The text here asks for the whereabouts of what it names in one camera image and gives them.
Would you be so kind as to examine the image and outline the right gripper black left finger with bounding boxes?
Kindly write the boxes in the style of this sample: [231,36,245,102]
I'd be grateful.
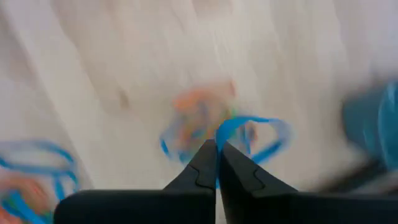
[54,139,218,224]

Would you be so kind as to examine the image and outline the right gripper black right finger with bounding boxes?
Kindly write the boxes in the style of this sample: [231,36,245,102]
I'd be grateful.
[218,141,398,224]

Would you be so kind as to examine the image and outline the dark teal plastic basket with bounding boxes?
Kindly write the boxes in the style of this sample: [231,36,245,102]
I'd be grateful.
[341,80,398,175]

